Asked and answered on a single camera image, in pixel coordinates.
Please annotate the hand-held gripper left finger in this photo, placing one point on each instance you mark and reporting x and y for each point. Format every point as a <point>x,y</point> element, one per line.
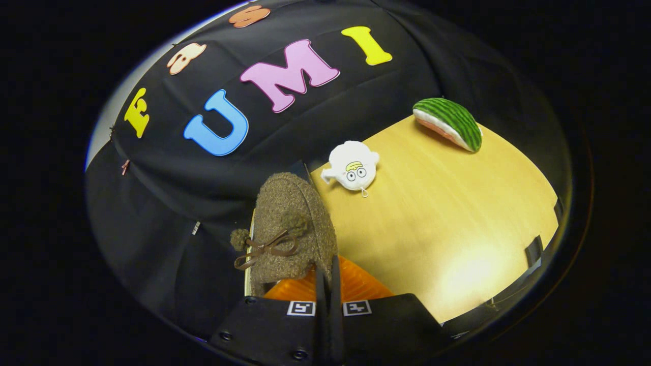
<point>285,330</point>

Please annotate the watermelon slice plush toy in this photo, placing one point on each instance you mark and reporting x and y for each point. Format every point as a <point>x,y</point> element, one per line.
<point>452,119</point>

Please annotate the silver clip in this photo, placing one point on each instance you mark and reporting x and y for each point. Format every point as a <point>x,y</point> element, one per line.
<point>196,227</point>

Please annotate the pink clip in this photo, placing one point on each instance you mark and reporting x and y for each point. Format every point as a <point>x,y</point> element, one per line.
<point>125,166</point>

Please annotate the brown fuzzy shoe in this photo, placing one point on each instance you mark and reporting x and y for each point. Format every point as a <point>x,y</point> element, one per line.
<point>290,213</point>

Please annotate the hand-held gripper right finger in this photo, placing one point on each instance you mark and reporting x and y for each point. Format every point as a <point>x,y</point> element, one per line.
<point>381,330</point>

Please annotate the white plush toy with eyes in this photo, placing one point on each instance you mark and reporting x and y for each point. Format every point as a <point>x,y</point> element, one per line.
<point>353,168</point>

